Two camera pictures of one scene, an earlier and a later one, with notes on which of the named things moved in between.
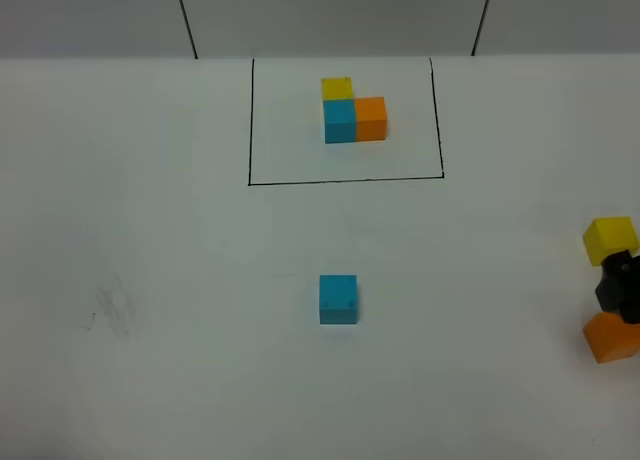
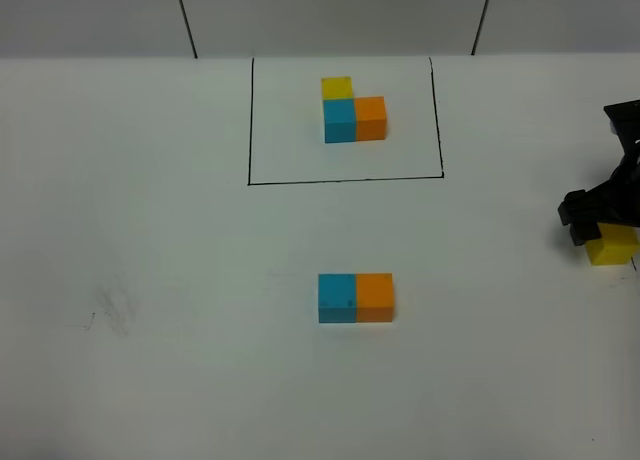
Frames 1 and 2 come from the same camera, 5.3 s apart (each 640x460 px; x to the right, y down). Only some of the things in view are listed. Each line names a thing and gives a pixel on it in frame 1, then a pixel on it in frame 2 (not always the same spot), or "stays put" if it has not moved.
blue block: [338, 299] stays put
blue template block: [339, 121] stays put
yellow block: [608, 236] stays put
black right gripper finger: [619, 286] to [617, 199]
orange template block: [370, 118] stays put
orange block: [610, 338] to [374, 297]
